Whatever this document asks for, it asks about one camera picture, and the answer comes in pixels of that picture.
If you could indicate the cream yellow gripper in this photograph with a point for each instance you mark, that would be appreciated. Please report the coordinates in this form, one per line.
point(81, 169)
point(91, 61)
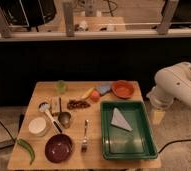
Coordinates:
point(157, 116)

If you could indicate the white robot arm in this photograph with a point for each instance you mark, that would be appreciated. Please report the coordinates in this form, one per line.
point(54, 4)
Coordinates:
point(171, 83)

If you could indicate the orange bowl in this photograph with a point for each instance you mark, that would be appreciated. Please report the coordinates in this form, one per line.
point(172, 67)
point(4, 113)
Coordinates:
point(122, 89)

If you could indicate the purple bowl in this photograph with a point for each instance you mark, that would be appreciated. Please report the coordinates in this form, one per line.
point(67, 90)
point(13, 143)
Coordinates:
point(58, 148)

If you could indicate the grey folded cloth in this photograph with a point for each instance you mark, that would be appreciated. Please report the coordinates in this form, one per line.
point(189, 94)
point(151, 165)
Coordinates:
point(119, 120)

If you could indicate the green plastic tray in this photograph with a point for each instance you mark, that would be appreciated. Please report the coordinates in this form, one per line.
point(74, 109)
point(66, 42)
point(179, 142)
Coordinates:
point(126, 132)

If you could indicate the blue sponge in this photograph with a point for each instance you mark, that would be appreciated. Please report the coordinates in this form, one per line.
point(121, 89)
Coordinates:
point(103, 88)

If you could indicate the orange peach fruit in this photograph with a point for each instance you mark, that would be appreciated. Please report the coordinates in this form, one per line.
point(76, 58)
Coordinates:
point(95, 96)

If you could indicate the yellow banana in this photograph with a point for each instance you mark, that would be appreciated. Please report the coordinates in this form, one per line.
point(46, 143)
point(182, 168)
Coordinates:
point(87, 93)

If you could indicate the silver fork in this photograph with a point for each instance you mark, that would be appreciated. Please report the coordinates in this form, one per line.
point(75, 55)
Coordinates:
point(84, 144)

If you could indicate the metal measuring cup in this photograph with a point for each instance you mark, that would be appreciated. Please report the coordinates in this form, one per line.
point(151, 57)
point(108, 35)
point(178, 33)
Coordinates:
point(64, 117)

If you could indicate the green cup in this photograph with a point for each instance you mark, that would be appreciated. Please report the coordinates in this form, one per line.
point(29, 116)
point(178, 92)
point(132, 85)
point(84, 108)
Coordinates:
point(61, 86)

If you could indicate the wooden block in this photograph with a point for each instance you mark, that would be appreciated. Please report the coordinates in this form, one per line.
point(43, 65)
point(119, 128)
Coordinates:
point(55, 106)

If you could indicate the white dish brush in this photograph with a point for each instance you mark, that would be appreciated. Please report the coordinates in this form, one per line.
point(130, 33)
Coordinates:
point(45, 108)

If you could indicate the white round container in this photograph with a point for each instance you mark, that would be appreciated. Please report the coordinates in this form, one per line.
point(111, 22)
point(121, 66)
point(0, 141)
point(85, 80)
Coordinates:
point(38, 126)

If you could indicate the green chili pepper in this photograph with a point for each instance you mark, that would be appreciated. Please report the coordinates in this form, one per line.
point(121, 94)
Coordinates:
point(25, 145)

